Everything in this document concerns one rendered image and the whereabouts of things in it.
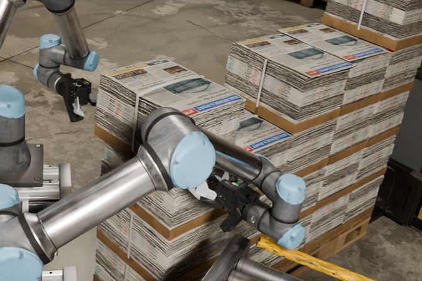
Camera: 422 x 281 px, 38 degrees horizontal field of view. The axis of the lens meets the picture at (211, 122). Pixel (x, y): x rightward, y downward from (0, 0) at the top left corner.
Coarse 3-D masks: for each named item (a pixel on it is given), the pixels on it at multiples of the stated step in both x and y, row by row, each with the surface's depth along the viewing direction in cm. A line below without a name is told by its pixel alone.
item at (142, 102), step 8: (184, 80) 198; (192, 80) 199; (200, 80) 200; (144, 88) 188; (160, 88) 190; (168, 88) 191; (176, 88) 192; (144, 96) 184; (152, 96) 185; (144, 104) 184; (144, 112) 185; (136, 120) 188; (128, 128) 190; (136, 128) 188; (128, 136) 191; (136, 136) 189; (128, 144) 193; (136, 144) 190
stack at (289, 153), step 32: (256, 128) 227; (320, 128) 238; (352, 128) 259; (128, 160) 203; (288, 160) 232; (320, 160) 250; (352, 160) 271; (160, 192) 194; (320, 192) 262; (128, 224) 213; (320, 224) 275; (96, 256) 234; (128, 256) 217; (160, 256) 203; (192, 256) 211; (256, 256) 246; (320, 256) 291
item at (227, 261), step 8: (232, 240) 170; (240, 240) 171; (248, 240) 171; (224, 248) 167; (232, 248) 167; (240, 248) 168; (248, 248) 172; (224, 256) 164; (232, 256) 164; (240, 256) 165; (216, 264) 160; (224, 264) 161; (232, 264) 161; (208, 272) 157; (216, 272) 158; (224, 272) 158; (208, 280) 155; (216, 280) 155; (224, 280) 156
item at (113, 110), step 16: (144, 64) 205; (160, 64) 207; (176, 64) 209; (112, 80) 190; (128, 80) 191; (144, 80) 193; (160, 80) 195; (112, 96) 193; (128, 96) 188; (96, 112) 200; (112, 112) 195; (128, 112) 189; (112, 128) 196
